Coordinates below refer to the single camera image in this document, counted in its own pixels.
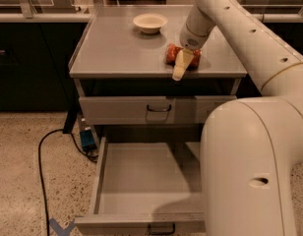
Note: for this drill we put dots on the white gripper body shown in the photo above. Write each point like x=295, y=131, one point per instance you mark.
x=190, y=38

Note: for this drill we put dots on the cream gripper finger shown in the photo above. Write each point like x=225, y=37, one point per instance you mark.
x=183, y=60

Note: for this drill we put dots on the red coke can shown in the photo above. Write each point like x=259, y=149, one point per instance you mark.
x=172, y=51

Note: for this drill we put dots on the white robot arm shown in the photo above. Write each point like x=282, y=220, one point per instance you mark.
x=250, y=145

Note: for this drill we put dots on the grey drawer cabinet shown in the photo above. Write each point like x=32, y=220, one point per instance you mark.
x=146, y=126

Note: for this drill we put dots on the closed grey top drawer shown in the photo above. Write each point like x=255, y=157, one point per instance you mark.
x=142, y=110

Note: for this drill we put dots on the open grey middle drawer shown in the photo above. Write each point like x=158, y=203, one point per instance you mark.
x=145, y=189

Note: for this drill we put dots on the white paper bowl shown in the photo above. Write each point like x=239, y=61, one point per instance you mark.
x=150, y=23

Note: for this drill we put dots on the blue power box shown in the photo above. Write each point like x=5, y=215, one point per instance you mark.
x=87, y=140

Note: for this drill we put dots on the dark counter cabinets behind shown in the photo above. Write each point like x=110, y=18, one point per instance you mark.
x=30, y=66

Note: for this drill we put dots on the blue tape floor mark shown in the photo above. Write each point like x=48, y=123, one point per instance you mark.
x=59, y=230

